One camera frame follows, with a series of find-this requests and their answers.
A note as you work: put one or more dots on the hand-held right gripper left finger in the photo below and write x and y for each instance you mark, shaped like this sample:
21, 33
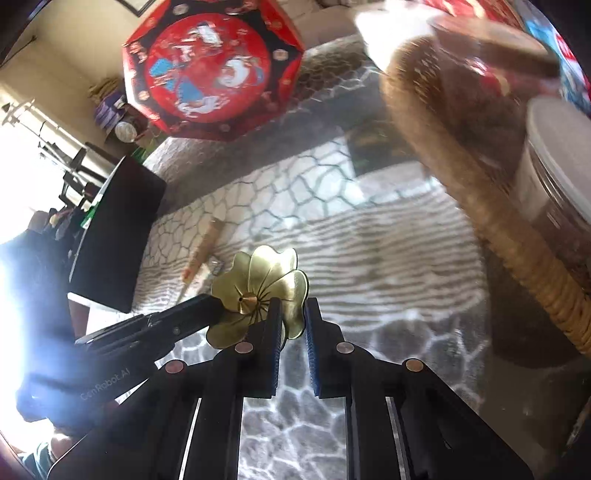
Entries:
275, 350

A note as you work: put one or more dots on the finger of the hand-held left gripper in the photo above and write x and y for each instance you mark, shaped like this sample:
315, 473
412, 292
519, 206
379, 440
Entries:
194, 314

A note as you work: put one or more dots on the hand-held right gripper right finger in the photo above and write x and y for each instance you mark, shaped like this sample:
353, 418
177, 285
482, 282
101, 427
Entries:
311, 355

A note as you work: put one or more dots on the brass flower-shaped dish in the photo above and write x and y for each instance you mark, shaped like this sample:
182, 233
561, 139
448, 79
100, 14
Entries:
263, 281

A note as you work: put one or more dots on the woven wicker basket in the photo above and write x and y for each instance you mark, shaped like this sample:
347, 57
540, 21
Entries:
521, 277

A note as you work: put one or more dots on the wooden stick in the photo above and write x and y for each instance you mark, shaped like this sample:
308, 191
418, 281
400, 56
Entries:
207, 244

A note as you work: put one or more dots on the grey web-patterned rug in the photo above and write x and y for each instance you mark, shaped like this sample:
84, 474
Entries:
369, 286

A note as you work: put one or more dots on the black glass-top side table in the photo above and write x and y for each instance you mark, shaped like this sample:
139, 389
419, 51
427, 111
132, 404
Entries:
124, 230

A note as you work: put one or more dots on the pile of clothes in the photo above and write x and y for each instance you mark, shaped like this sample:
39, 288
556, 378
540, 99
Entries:
51, 224

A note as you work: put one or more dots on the dark wooden chair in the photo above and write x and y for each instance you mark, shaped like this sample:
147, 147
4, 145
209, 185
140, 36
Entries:
81, 175

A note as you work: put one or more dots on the round white tin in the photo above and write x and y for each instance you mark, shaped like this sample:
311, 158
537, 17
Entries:
125, 131

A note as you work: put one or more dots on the purple box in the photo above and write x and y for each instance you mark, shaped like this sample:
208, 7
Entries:
108, 110

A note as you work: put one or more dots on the red octagonal printed box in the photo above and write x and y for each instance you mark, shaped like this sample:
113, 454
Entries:
207, 69

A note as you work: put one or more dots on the jar with white lid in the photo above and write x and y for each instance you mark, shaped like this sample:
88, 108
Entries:
554, 138

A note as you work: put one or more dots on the jar with brown lid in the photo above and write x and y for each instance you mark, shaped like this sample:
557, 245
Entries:
489, 50

